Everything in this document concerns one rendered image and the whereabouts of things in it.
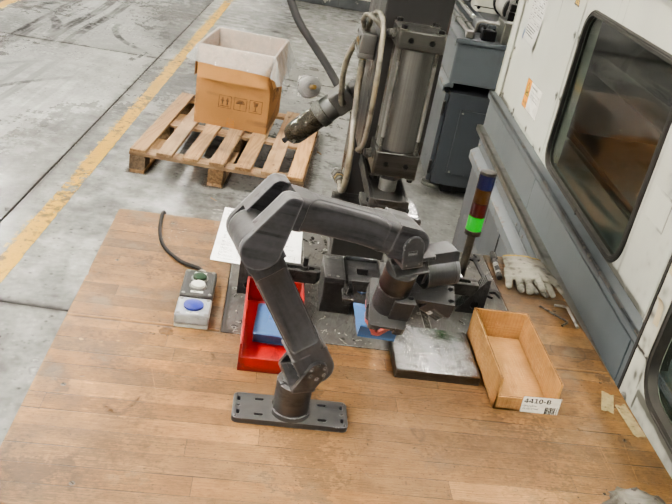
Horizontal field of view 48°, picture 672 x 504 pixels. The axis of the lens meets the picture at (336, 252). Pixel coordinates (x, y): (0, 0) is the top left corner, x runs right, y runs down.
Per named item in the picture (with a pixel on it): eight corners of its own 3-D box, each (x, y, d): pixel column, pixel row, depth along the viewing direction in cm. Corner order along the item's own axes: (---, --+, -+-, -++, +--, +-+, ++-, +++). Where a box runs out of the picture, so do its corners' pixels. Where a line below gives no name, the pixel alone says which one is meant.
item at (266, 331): (251, 345, 148) (253, 332, 147) (259, 304, 162) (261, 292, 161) (287, 350, 149) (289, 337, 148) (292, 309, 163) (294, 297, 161)
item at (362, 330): (357, 339, 140) (360, 325, 139) (353, 304, 154) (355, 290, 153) (394, 345, 140) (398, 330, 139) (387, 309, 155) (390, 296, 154)
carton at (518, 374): (491, 412, 144) (502, 378, 141) (465, 337, 166) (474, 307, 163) (555, 418, 146) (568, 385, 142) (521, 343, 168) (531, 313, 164)
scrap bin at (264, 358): (236, 370, 142) (239, 343, 139) (244, 300, 164) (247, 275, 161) (300, 376, 143) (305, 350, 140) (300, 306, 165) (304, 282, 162)
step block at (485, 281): (454, 311, 174) (463, 277, 170) (452, 304, 177) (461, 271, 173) (481, 314, 175) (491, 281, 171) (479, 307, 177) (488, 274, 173)
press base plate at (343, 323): (219, 344, 153) (220, 331, 152) (236, 233, 197) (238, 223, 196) (529, 377, 160) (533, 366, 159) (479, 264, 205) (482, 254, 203)
